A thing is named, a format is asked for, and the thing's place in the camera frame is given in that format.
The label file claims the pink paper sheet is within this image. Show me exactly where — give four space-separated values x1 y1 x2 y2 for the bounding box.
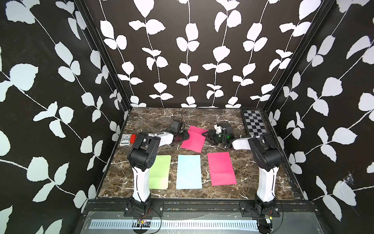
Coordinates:
181 126 208 153
207 152 237 186

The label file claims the light blue paper sheet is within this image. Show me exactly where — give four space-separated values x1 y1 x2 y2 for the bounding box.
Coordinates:
176 155 202 190

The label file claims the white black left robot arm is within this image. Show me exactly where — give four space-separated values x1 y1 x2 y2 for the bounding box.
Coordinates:
127 130 190 212

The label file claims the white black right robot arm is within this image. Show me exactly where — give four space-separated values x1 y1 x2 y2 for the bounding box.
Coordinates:
201 130 283 215

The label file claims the black white chessboard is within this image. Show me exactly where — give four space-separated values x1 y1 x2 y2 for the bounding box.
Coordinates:
241 110 268 137

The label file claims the playing card box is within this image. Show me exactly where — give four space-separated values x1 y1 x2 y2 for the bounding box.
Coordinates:
119 134 136 147

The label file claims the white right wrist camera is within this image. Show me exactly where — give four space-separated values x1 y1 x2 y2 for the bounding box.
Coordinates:
214 122 233 135

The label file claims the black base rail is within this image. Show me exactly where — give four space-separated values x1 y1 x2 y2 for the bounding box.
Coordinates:
83 198 318 219

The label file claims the white slotted cable duct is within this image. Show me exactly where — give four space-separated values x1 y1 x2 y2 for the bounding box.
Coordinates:
88 219 258 232

